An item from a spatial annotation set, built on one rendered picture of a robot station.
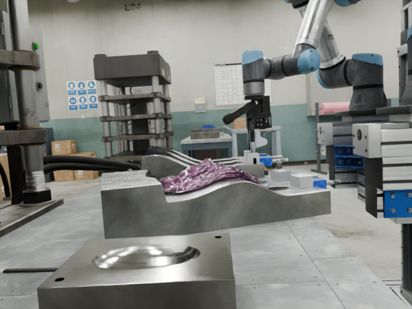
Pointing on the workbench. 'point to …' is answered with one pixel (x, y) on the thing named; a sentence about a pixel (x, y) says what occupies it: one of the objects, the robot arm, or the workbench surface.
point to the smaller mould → (145, 274)
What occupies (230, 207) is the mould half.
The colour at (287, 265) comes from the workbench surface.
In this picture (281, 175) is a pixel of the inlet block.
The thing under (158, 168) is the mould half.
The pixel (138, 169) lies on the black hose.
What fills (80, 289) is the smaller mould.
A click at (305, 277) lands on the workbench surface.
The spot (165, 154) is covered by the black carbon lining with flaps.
